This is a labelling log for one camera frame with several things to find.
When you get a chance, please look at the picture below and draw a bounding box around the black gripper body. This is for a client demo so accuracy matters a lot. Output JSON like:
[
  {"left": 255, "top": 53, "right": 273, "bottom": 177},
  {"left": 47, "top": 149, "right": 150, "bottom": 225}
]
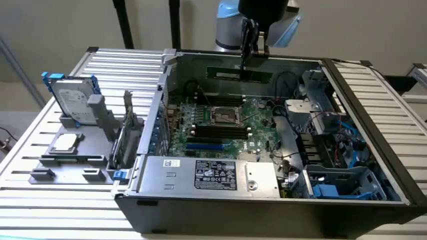
[{"left": 238, "top": 0, "right": 290, "bottom": 32}]

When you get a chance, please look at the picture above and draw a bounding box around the green RAM stick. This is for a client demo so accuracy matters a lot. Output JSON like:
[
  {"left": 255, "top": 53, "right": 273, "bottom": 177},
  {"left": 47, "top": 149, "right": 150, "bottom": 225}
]
[{"left": 206, "top": 65, "right": 274, "bottom": 84}]

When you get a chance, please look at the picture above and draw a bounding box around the black RAM slot bank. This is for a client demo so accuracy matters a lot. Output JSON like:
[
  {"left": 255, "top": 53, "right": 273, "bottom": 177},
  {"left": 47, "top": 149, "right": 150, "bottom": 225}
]
[
  {"left": 195, "top": 92, "right": 247, "bottom": 107},
  {"left": 193, "top": 124, "right": 251, "bottom": 140}
]

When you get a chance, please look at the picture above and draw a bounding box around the black expansion slot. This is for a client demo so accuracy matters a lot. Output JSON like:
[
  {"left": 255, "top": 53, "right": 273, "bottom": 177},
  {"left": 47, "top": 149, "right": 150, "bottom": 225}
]
[{"left": 186, "top": 136, "right": 226, "bottom": 144}]

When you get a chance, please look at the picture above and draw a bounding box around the blue expansion slot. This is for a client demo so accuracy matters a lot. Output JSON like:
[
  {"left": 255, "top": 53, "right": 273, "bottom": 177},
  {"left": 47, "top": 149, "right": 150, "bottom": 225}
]
[{"left": 186, "top": 142, "right": 226, "bottom": 150}]

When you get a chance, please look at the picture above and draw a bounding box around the black stand pole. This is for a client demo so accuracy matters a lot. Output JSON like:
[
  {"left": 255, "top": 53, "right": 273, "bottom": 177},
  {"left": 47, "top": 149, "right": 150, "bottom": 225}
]
[
  {"left": 167, "top": 0, "right": 183, "bottom": 50},
  {"left": 113, "top": 0, "right": 135, "bottom": 50}
]

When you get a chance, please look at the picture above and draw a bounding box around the grey metal disk bay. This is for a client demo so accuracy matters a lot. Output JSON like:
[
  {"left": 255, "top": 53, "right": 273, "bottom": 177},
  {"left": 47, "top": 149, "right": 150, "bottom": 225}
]
[{"left": 285, "top": 69, "right": 349, "bottom": 134}]

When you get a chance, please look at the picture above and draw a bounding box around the metal CPU socket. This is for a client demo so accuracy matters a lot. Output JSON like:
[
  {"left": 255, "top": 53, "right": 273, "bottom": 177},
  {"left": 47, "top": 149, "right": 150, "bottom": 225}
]
[{"left": 202, "top": 105, "right": 245, "bottom": 126}]

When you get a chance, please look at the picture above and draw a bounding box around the green motherboard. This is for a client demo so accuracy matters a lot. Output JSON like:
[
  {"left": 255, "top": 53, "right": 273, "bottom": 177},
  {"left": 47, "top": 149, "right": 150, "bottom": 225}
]
[{"left": 166, "top": 96, "right": 285, "bottom": 161}]

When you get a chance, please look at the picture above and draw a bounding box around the grey metal side table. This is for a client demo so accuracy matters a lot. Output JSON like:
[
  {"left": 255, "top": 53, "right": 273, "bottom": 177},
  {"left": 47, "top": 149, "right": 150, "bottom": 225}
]
[{"left": 399, "top": 62, "right": 427, "bottom": 103}]

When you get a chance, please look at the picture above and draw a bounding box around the silver power supply unit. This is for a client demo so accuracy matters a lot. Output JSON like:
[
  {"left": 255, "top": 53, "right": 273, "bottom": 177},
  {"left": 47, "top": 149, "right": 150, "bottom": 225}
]
[{"left": 138, "top": 155, "right": 282, "bottom": 199}]

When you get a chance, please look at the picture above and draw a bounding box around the silver hard disk drive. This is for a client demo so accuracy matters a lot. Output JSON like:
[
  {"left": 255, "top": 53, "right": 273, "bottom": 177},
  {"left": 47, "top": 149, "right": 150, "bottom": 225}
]
[{"left": 50, "top": 78, "right": 102, "bottom": 126}]

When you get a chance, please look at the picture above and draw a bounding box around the blue plastic disk bay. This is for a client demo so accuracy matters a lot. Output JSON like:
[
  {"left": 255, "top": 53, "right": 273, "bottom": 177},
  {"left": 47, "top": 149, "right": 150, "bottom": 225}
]
[{"left": 302, "top": 163, "right": 386, "bottom": 201}]

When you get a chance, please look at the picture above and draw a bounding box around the blue plastic disk carrier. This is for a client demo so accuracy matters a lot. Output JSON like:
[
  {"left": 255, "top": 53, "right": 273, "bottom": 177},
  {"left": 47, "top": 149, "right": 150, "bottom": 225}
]
[{"left": 41, "top": 71, "right": 102, "bottom": 127}]

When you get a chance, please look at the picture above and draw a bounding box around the grey plastic parts rack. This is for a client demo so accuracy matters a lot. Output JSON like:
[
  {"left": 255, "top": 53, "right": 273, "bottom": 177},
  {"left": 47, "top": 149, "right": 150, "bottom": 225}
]
[{"left": 29, "top": 94, "right": 149, "bottom": 186}]

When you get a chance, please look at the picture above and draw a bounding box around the blue case latch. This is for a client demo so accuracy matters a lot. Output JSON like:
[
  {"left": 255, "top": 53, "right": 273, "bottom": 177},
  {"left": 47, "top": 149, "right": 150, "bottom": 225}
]
[{"left": 113, "top": 169, "right": 130, "bottom": 181}]

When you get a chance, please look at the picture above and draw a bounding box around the black open PC case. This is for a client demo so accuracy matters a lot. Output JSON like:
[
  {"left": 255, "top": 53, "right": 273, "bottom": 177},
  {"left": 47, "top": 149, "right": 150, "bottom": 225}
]
[{"left": 113, "top": 48, "right": 422, "bottom": 236}]

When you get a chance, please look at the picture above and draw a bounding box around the silver CPU chip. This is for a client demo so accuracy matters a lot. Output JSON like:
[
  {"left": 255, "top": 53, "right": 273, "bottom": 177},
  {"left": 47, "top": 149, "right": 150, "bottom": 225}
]
[{"left": 54, "top": 133, "right": 82, "bottom": 151}]

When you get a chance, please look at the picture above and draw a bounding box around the blue data wire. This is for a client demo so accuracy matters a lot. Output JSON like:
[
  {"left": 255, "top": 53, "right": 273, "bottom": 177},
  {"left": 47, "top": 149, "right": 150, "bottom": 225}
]
[{"left": 335, "top": 119, "right": 369, "bottom": 167}]

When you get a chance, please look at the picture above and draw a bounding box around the graphics card with metal bracket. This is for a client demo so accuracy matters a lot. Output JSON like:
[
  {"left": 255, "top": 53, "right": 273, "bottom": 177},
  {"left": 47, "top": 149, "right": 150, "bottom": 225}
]
[{"left": 111, "top": 90, "right": 146, "bottom": 171}]

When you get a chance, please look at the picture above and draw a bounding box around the black thin cable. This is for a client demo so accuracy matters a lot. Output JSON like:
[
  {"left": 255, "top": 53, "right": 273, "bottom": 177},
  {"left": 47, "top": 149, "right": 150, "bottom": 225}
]
[{"left": 0, "top": 126, "right": 19, "bottom": 151}]

